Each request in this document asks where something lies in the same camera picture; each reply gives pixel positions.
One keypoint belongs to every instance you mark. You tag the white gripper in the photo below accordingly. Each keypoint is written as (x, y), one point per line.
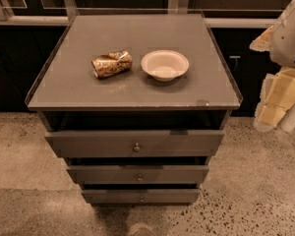
(289, 38)

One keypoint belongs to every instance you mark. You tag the grey bottom drawer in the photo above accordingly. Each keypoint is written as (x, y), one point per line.
(148, 196)

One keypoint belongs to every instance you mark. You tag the grey drawer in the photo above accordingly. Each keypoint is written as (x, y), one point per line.
(138, 174)
(158, 143)
(148, 196)

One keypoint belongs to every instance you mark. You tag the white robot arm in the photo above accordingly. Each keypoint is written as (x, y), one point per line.
(281, 47)

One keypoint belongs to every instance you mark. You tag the grey drawer cabinet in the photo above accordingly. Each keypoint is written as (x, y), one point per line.
(67, 96)

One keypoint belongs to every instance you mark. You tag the grey top drawer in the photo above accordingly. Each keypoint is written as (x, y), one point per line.
(158, 143)

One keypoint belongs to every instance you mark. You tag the grey middle drawer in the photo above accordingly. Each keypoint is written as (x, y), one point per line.
(138, 174)

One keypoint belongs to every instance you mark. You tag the white paper bowl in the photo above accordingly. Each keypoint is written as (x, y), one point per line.
(165, 65)

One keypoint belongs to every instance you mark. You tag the crushed brown soda can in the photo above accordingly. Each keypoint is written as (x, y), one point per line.
(111, 64)

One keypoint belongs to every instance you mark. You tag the black background cabinets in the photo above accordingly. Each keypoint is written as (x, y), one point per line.
(24, 50)

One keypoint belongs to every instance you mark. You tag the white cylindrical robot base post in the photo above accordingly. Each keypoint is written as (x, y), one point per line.
(288, 122)

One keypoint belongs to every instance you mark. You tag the metal railing frame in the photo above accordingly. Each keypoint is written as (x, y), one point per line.
(242, 14)

